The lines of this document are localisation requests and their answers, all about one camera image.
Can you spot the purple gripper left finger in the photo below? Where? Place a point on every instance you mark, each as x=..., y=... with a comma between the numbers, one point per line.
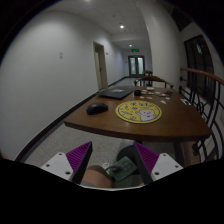
x=70, y=166

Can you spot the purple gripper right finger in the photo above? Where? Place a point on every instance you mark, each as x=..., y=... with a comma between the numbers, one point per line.
x=153, y=166

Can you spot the round yellow mouse pad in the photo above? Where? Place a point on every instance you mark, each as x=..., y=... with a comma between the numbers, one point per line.
x=138, y=112

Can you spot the black computer mouse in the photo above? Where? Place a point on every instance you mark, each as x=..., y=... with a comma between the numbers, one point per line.
x=96, y=108

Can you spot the person's knee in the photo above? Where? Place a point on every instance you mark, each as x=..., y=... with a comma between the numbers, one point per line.
x=96, y=176

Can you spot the wooden table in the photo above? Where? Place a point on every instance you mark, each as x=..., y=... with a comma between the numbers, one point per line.
x=179, y=122

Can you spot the small black box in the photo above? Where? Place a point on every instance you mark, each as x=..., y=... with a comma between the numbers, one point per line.
x=137, y=93

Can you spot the dark closed laptop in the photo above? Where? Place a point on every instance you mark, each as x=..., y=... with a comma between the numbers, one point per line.
x=116, y=92

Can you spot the wooden chair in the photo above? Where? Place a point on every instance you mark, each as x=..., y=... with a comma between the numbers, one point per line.
x=152, y=79

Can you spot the wooden handrail with iron railing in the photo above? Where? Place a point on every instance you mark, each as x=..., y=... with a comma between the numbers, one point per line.
x=211, y=112

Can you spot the glass double door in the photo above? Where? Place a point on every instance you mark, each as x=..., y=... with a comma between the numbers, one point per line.
x=136, y=65

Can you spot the beige side door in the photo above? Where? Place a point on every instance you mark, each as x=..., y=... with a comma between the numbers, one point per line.
x=100, y=65

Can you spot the green exit sign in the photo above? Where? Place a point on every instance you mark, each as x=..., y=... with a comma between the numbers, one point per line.
x=135, y=50

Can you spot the dark window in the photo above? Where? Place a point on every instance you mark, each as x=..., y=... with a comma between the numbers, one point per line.
x=199, y=58

